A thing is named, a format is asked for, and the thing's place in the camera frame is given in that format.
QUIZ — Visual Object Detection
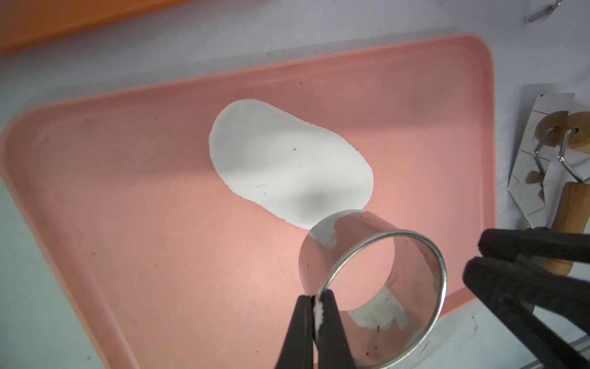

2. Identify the orange plastic tray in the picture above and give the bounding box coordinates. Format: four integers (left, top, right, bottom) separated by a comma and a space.
1, 0, 180, 55

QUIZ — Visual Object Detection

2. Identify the round metal cutter ring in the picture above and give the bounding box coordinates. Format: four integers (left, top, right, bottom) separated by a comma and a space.
297, 209, 449, 369

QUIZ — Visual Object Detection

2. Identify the pink plastic tray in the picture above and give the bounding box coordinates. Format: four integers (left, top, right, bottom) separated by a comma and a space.
1, 35, 496, 368

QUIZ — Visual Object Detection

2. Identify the metal spatula black handle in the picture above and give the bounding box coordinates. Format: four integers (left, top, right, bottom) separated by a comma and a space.
508, 93, 575, 229

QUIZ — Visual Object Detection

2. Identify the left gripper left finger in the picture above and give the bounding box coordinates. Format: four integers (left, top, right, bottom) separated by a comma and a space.
275, 295, 317, 369

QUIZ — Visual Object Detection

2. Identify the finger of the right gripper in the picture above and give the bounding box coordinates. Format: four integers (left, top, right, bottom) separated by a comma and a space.
476, 229, 589, 264
462, 257, 589, 368

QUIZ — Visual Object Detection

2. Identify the metal wire lid rack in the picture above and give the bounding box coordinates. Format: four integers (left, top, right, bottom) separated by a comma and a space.
525, 0, 562, 24

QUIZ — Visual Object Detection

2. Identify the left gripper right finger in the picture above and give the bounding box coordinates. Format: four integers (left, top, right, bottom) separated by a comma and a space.
317, 290, 356, 369

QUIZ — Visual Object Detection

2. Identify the white dough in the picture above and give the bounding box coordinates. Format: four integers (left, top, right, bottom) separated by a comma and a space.
208, 99, 374, 230

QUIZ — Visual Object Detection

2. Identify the wooden rolling pin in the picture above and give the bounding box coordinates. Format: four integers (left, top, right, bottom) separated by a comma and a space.
524, 110, 590, 277

